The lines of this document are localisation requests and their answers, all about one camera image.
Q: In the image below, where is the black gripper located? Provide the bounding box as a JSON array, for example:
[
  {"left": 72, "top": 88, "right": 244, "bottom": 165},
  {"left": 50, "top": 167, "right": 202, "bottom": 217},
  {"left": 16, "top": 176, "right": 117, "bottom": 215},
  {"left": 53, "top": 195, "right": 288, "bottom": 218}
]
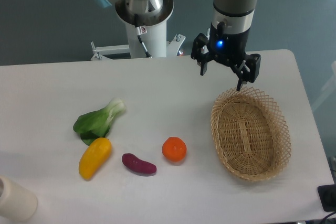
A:
[{"left": 191, "top": 25, "right": 261, "bottom": 91}]

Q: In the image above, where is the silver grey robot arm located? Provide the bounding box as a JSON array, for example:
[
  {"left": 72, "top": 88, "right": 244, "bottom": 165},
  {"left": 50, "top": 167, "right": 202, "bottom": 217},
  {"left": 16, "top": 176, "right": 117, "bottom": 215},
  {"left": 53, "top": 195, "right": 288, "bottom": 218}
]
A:
[{"left": 95, "top": 0, "right": 261, "bottom": 89}]

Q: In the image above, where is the yellow mango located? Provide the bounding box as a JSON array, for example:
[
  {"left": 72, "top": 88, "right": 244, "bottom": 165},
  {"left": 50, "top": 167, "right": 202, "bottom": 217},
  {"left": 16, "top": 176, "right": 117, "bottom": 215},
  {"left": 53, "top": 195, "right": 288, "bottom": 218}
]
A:
[{"left": 78, "top": 137, "right": 112, "bottom": 181}]

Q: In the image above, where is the woven wicker basket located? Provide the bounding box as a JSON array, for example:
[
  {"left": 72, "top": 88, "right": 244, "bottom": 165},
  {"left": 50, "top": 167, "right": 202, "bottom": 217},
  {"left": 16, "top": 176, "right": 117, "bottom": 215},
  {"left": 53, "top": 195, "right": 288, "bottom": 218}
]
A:
[{"left": 211, "top": 87, "right": 291, "bottom": 182}]

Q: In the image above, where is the orange tangerine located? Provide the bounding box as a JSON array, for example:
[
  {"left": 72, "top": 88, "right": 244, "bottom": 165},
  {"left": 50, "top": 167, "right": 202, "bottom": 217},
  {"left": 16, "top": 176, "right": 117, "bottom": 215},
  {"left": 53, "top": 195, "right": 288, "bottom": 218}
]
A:
[{"left": 162, "top": 136, "right": 187, "bottom": 162}]

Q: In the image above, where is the purple sweet potato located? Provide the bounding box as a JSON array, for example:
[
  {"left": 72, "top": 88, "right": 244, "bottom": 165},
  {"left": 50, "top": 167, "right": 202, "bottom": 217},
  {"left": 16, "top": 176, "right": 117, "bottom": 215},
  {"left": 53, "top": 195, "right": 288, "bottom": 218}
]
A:
[{"left": 122, "top": 153, "right": 157, "bottom": 174}]

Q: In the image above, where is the green bok choy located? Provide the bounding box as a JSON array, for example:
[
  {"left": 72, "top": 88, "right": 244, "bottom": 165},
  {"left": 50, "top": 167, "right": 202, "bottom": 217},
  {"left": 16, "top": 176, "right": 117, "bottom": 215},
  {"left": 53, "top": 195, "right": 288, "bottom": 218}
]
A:
[{"left": 72, "top": 98, "right": 126, "bottom": 146}]

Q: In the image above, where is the black device at table edge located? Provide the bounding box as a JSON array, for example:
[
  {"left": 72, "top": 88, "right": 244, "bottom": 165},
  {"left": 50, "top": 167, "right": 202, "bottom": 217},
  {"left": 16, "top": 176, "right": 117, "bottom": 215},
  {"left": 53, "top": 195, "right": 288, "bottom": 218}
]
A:
[{"left": 317, "top": 184, "right": 335, "bottom": 212}]

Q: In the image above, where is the cream cylindrical roll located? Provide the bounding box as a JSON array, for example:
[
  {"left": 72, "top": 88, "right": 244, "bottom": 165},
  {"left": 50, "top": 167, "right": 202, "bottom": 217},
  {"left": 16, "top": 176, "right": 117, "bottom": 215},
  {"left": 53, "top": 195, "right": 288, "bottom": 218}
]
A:
[{"left": 1, "top": 176, "right": 38, "bottom": 222}]

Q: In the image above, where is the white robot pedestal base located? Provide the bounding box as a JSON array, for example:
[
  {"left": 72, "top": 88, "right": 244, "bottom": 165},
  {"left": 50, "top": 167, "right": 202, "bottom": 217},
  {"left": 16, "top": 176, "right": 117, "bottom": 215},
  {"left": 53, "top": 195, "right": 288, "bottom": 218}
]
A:
[{"left": 91, "top": 0, "right": 186, "bottom": 61}]

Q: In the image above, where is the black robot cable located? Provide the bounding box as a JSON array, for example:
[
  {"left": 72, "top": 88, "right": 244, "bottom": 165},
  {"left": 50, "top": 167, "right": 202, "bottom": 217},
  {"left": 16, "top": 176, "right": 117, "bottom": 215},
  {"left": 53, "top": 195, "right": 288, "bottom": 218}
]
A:
[{"left": 134, "top": 14, "right": 153, "bottom": 58}]

